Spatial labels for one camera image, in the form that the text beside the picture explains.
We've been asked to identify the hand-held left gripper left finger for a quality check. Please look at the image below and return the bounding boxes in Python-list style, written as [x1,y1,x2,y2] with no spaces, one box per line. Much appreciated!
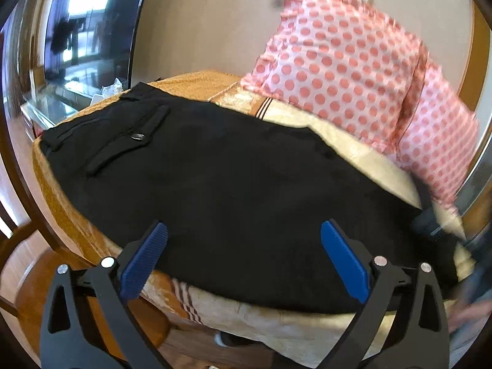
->
[40,220,170,369]

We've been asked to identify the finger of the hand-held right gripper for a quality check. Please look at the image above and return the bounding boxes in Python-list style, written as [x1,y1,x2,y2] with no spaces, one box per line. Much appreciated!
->
[412,179,467,242]

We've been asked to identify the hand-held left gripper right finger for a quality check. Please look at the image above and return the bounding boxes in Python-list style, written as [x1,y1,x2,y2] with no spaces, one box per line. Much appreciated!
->
[320,219,450,369]

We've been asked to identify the black pants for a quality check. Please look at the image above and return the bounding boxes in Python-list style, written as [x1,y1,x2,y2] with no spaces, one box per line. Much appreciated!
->
[40,82,464,315]

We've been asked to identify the person's right hand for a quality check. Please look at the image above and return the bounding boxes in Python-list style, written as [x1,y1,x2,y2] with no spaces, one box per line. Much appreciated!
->
[449,299,492,332]

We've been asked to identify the person's grey trouser leg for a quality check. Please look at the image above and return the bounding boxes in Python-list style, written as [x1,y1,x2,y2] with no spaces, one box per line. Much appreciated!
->
[449,325,490,368]

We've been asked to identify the golden patterned bed blanket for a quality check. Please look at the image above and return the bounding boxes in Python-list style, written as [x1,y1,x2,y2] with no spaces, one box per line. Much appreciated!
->
[31,70,477,367]

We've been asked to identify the small pink dotted pillow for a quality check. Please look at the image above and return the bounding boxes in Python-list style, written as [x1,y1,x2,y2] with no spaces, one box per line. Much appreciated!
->
[395,61,482,216]

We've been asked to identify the wooden chair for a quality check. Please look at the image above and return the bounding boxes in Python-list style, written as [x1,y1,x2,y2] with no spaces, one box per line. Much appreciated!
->
[0,219,172,369]

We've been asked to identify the dark shoe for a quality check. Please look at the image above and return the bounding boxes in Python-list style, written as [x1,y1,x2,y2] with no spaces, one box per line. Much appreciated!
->
[214,330,267,349]

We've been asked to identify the white plastic bag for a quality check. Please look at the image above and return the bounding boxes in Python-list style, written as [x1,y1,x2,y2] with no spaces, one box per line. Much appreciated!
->
[101,78,128,97]

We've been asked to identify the glass top television cabinet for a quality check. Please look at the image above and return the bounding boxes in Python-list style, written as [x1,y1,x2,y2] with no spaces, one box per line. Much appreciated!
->
[20,80,128,132]

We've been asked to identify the large pink dotted pillow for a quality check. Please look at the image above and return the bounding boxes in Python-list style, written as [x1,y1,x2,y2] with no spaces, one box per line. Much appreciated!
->
[240,0,432,155]

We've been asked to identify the black television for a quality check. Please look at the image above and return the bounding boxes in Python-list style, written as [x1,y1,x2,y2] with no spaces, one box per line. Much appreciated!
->
[44,0,136,93]

